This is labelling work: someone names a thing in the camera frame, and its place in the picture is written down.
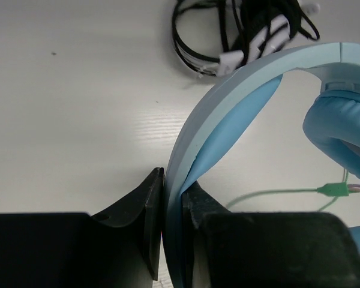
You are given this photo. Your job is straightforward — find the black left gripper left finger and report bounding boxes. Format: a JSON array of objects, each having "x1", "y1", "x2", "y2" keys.
[{"x1": 0, "y1": 167, "x2": 164, "y2": 287}]

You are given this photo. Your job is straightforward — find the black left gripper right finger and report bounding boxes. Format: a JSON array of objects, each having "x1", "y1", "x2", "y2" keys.
[{"x1": 182, "y1": 184, "x2": 360, "y2": 287}]

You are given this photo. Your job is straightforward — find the light blue headphones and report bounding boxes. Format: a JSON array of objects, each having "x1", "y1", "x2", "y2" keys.
[{"x1": 163, "y1": 43, "x2": 360, "y2": 287}]

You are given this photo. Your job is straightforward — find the black and white headphones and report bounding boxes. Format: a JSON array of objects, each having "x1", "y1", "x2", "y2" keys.
[{"x1": 171, "y1": 1, "x2": 320, "y2": 77}]

